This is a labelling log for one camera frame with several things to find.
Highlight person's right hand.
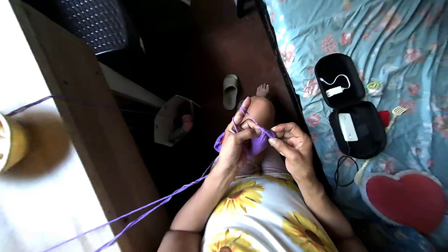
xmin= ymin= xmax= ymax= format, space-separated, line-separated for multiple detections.
xmin=268 ymin=122 xmax=313 ymax=180

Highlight person's left hand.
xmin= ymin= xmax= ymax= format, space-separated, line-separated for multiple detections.
xmin=219 ymin=97 xmax=262 ymax=172

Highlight purple crochet piece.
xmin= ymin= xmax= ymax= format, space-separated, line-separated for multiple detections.
xmin=214 ymin=127 xmax=276 ymax=159

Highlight purple yarn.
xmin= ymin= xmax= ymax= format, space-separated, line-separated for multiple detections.
xmin=43 ymin=106 xmax=262 ymax=252

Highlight person's left forearm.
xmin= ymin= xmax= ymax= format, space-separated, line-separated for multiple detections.
xmin=157 ymin=163 xmax=236 ymax=252

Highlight person's right forearm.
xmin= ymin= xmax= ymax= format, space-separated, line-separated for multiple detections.
xmin=297 ymin=174 xmax=368 ymax=252

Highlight person's legs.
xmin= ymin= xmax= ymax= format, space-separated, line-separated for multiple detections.
xmin=211 ymin=83 xmax=298 ymax=178

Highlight olive slide sandal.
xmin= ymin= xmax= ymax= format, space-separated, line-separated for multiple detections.
xmin=223 ymin=74 xmax=239 ymax=110

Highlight pink item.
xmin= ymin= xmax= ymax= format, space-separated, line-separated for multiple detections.
xmin=181 ymin=114 xmax=194 ymax=132

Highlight white rectangular device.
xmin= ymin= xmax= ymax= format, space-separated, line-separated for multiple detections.
xmin=338 ymin=113 xmax=359 ymax=142

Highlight person's body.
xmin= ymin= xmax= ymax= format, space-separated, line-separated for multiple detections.
xmin=201 ymin=173 xmax=339 ymax=252

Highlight pale open bag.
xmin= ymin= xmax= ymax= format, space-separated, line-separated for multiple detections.
xmin=154 ymin=95 xmax=194 ymax=147

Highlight beige spoon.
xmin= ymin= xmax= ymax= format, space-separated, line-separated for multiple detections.
xmin=354 ymin=158 xmax=371 ymax=186

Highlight black zip case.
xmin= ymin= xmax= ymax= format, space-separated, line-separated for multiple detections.
xmin=314 ymin=53 xmax=388 ymax=160

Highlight bag of rubber bands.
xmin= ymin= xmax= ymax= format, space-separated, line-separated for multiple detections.
xmin=366 ymin=81 xmax=383 ymax=96

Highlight beige fork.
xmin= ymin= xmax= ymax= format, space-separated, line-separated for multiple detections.
xmin=385 ymin=106 xmax=407 ymax=134

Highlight pale wooden beam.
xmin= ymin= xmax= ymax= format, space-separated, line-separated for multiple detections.
xmin=99 ymin=62 xmax=166 ymax=110

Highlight red heart pillow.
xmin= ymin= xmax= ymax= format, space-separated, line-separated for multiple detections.
xmin=360 ymin=170 xmax=448 ymax=235

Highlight bed with blue floral sheet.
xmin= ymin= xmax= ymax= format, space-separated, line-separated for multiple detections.
xmin=262 ymin=0 xmax=448 ymax=252

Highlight wooden table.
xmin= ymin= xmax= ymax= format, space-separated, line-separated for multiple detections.
xmin=0 ymin=0 xmax=171 ymax=252

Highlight dark woven plastic basket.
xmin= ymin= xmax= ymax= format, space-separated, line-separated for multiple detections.
xmin=58 ymin=0 xmax=129 ymax=55

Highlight dark purple yarn strand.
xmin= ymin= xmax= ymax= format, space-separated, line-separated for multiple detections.
xmin=6 ymin=94 xmax=154 ymax=117

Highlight yellow cup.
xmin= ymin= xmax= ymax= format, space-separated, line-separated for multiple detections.
xmin=0 ymin=113 xmax=29 ymax=174

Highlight black cable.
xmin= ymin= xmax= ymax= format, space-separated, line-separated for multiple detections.
xmin=334 ymin=141 xmax=359 ymax=187

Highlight white adapter with cable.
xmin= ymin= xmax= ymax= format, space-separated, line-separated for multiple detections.
xmin=320 ymin=74 xmax=351 ymax=98

